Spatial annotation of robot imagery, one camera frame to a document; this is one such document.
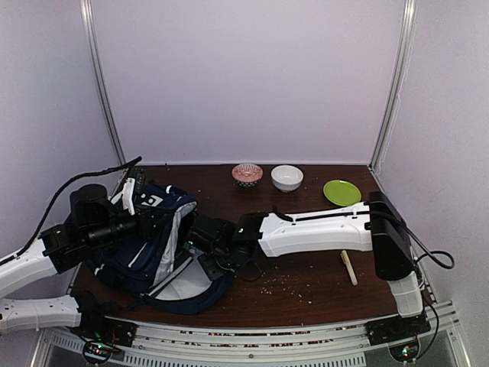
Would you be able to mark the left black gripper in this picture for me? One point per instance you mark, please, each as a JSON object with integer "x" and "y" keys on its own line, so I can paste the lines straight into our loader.
{"x": 145, "y": 226}

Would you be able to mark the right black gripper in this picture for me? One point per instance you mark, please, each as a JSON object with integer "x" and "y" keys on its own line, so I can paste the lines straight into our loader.
{"x": 212, "y": 271}

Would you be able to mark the navy blue backpack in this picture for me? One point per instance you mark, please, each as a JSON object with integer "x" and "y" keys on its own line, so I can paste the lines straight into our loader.
{"x": 162, "y": 272}

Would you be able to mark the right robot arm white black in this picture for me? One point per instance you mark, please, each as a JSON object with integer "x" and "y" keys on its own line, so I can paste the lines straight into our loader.
{"x": 371, "y": 226}

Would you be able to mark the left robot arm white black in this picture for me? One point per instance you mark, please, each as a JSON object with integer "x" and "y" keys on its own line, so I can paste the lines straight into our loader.
{"x": 55, "y": 251}

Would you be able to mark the red patterned bowl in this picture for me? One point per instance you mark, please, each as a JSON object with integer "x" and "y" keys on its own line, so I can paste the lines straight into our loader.
{"x": 247, "y": 175}

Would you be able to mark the white ceramic bowl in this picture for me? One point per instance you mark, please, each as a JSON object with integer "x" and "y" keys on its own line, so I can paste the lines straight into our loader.
{"x": 286, "y": 178}

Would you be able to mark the cream yellow marker pen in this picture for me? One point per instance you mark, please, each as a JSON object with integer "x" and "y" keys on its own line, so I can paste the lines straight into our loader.
{"x": 351, "y": 272}

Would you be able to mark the green plate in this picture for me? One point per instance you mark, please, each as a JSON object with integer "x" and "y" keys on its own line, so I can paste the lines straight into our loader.
{"x": 341, "y": 193}

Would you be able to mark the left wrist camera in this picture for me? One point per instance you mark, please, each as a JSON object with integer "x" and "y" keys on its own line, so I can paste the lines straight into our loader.
{"x": 90, "y": 206}

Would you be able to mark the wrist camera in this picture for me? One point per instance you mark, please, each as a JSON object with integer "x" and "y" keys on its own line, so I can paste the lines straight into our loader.
{"x": 211, "y": 235}
{"x": 90, "y": 206}

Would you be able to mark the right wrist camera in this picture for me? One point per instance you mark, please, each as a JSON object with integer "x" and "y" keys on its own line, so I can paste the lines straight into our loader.
{"x": 211, "y": 235}

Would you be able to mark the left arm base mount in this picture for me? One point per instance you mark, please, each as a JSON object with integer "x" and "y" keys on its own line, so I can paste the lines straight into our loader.
{"x": 104, "y": 338}

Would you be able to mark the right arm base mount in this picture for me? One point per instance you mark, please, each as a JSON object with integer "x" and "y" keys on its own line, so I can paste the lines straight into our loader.
{"x": 400, "y": 335}

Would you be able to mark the left aluminium frame post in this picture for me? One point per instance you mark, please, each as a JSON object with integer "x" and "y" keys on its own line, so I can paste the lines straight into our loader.
{"x": 101, "y": 88}

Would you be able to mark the aluminium frame post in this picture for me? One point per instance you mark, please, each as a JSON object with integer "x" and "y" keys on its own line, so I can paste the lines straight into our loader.
{"x": 399, "y": 73}
{"x": 101, "y": 88}

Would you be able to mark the right aluminium frame post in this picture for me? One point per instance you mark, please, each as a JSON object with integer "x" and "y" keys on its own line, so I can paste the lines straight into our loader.
{"x": 399, "y": 73}

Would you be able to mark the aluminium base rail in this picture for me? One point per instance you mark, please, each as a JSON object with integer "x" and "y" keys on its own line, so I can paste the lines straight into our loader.
{"x": 334, "y": 344}

